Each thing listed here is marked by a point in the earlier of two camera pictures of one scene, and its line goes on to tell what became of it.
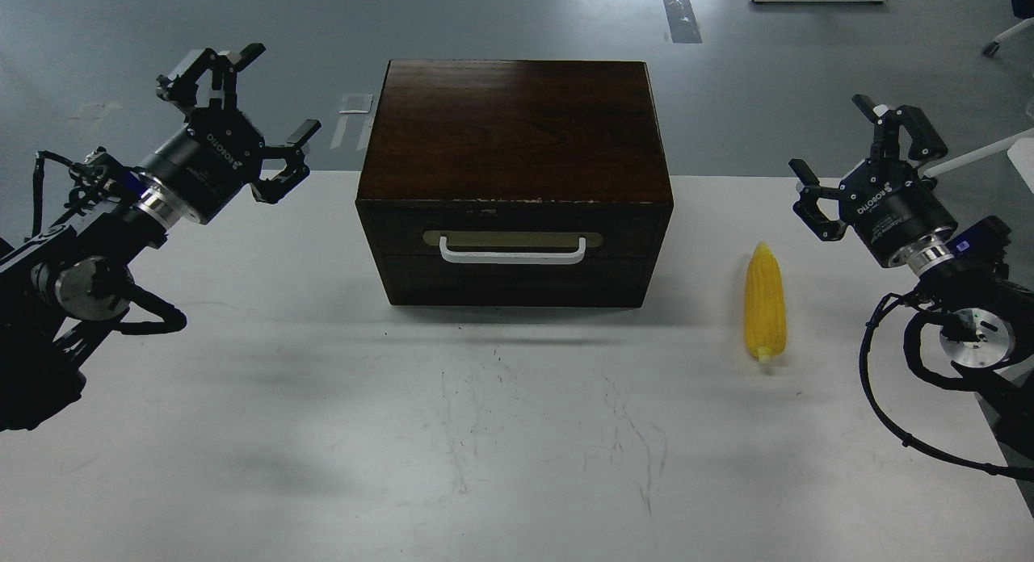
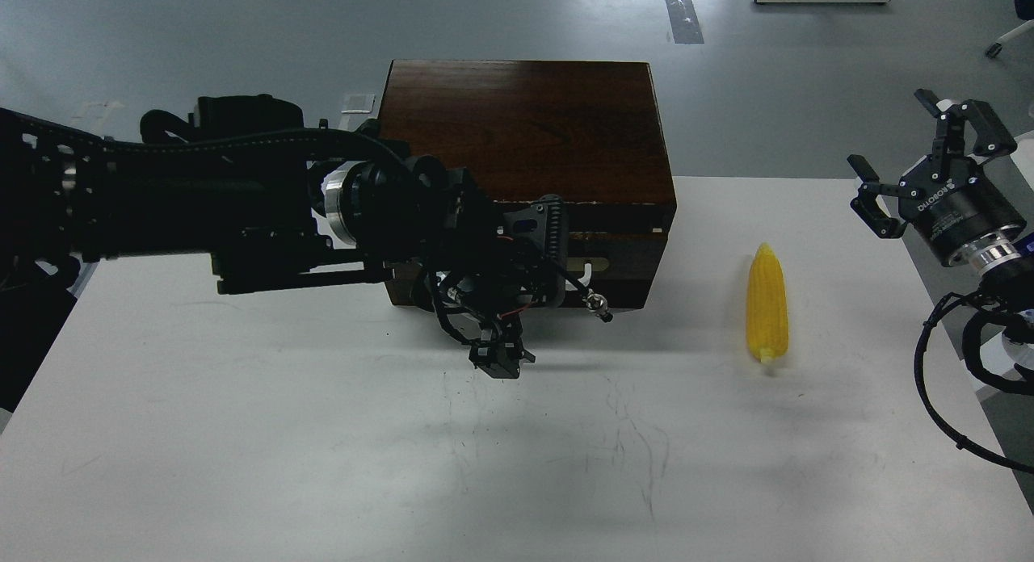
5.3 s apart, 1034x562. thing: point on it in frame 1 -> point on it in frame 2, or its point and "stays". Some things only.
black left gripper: (205, 165) -> (433, 222)
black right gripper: (894, 207) -> (959, 200)
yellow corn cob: (765, 304) stays
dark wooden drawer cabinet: (516, 183) stays
